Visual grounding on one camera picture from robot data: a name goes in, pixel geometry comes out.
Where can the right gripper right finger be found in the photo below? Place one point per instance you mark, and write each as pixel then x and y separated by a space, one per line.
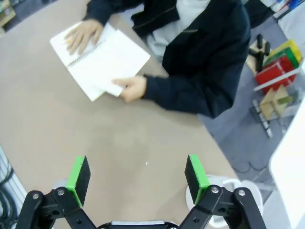
pixel 197 179

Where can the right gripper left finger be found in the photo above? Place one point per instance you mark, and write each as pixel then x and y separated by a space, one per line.
pixel 76 181

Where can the white paper sheet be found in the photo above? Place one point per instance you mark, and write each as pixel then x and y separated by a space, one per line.
pixel 114 89

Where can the white spiral notebook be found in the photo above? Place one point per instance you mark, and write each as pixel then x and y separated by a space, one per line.
pixel 59 45

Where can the person's right forearm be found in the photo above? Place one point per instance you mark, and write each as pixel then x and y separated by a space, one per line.
pixel 97 9

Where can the person's left forearm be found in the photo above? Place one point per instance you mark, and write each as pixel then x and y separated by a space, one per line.
pixel 186 93

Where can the person's left hand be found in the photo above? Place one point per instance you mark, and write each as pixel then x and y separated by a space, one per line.
pixel 134 88

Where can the person's right hand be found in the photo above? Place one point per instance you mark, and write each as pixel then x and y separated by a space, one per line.
pixel 83 35

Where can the white lidded trash can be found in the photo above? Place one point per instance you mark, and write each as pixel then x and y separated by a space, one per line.
pixel 228 183

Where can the large white table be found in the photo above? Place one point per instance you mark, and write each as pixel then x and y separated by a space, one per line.
pixel 288 155

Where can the person in black jacket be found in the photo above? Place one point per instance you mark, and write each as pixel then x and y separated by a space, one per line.
pixel 209 47

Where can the white t-shirt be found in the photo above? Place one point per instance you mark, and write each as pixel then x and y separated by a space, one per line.
pixel 166 35

